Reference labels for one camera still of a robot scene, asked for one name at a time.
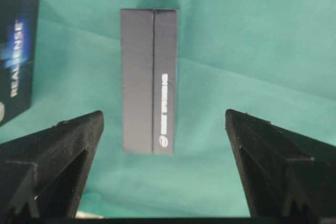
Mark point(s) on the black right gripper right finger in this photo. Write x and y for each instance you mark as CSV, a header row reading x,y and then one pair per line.
x,y
285,175

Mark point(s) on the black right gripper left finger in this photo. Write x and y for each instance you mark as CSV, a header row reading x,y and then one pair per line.
x,y
43,174

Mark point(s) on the black RealSense box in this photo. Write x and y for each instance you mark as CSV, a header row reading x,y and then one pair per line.
x,y
149,50
19,20

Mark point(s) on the green table cloth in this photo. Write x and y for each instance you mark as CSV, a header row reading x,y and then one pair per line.
x,y
273,59

